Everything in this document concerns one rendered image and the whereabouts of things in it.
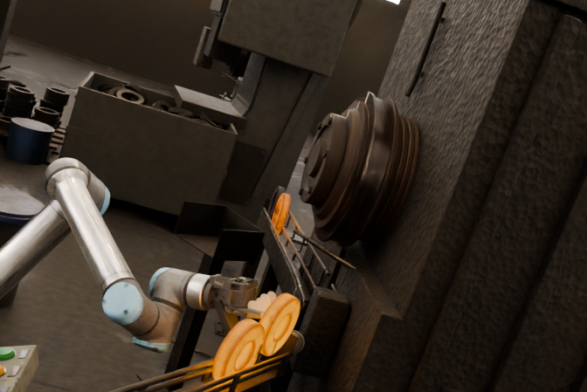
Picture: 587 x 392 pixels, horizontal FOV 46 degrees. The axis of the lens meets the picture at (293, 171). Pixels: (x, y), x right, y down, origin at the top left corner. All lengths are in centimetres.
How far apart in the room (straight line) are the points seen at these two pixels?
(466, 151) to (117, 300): 89
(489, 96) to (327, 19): 311
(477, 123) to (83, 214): 104
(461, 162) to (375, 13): 1070
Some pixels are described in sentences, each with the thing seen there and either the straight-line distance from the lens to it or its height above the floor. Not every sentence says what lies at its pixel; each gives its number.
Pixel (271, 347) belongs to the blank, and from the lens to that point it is 172.
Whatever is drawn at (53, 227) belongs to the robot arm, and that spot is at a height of 67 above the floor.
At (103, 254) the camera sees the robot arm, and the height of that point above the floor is 76.
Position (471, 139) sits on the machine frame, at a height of 134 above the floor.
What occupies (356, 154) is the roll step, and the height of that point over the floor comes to 118.
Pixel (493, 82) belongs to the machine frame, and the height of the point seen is 148.
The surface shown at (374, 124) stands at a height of 128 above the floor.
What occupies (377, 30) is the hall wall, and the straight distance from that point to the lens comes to 1234.
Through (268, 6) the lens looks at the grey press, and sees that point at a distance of 459.
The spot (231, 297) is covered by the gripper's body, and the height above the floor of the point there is 78.
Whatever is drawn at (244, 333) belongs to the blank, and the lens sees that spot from 155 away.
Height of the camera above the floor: 142
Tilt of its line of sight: 10 degrees down
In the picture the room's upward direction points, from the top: 19 degrees clockwise
